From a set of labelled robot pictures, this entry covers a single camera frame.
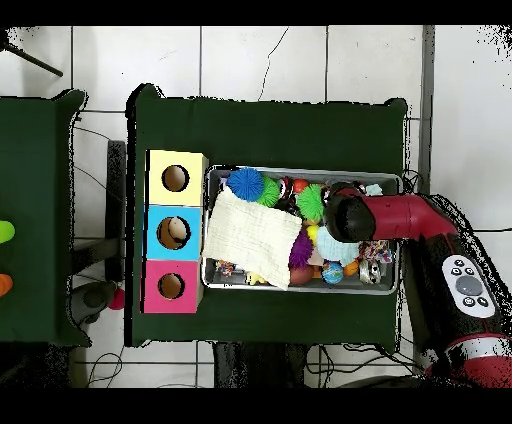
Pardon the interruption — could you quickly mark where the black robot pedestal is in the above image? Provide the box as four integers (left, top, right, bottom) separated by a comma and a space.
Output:
213, 341, 309, 389

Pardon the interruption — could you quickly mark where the large green spiky ball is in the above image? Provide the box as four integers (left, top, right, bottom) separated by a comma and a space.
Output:
296, 183, 326, 223

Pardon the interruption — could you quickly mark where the clear mesh bin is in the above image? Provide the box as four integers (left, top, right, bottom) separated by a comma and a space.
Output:
201, 164, 403, 296

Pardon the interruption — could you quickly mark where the mint waffle cloth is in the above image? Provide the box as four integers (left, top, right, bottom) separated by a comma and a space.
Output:
315, 182, 384, 267

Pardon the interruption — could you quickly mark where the wooden box with three holes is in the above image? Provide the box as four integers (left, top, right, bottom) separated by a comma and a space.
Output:
139, 149, 210, 315

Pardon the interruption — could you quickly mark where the blue spiky ball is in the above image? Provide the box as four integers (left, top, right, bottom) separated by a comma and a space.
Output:
226, 166, 265, 202

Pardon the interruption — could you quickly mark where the purple spiky ball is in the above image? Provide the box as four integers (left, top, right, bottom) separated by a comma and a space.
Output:
287, 228, 315, 270

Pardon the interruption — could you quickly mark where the globe print ball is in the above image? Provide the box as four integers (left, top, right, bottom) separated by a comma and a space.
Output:
321, 260, 345, 286

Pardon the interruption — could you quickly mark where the small red ball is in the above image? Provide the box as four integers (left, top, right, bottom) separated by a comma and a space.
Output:
106, 287, 126, 311

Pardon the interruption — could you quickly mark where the black tripod leg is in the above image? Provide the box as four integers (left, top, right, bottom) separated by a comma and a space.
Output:
0, 27, 64, 78

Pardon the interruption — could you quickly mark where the small green spiky ball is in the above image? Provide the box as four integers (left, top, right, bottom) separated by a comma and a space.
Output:
255, 175, 281, 208

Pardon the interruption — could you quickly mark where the cream waffle cloth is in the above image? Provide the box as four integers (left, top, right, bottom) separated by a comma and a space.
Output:
201, 185, 304, 291

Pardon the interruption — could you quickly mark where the green cloth side table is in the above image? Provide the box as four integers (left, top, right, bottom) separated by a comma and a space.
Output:
0, 89, 91, 347

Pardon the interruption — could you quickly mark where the dark green table cloth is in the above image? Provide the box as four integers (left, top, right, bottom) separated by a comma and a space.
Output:
124, 83, 409, 348

